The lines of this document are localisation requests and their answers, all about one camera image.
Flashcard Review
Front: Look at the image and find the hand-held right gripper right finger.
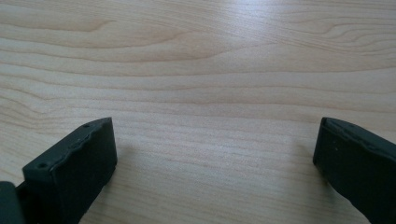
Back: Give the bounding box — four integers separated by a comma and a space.
312, 117, 396, 224

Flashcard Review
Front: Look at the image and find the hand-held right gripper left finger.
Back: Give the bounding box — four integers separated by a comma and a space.
21, 117, 119, 224

